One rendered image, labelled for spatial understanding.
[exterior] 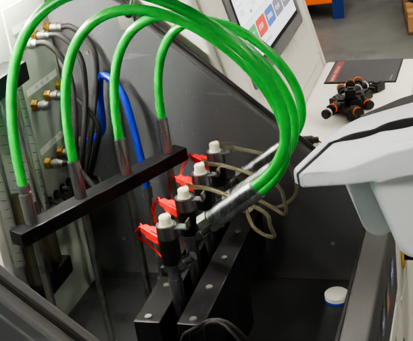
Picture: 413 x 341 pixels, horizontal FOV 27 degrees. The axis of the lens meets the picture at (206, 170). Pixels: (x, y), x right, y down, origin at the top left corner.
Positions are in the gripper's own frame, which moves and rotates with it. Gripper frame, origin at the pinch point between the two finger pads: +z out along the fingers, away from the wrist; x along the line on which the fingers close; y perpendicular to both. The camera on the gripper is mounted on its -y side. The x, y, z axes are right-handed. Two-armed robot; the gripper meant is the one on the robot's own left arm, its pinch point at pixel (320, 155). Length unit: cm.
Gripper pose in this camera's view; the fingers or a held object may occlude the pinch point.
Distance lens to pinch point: 38.8
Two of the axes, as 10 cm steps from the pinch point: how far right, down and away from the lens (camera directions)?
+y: 1.8, 9.4, 2.8
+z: -9.4, 2.5, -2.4
